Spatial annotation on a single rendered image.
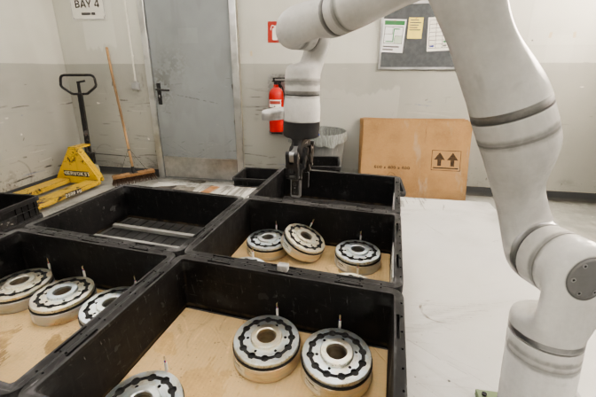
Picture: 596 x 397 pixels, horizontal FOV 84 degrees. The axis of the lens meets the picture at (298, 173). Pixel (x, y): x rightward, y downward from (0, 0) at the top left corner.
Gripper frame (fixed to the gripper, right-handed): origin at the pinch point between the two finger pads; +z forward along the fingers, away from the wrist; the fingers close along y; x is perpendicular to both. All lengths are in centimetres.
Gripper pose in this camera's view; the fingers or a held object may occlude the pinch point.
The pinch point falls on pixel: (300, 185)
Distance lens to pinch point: 72.2
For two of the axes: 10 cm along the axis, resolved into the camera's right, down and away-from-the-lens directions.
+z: -0.2, 9.6, 2.9
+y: 2.9, -2.8, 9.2
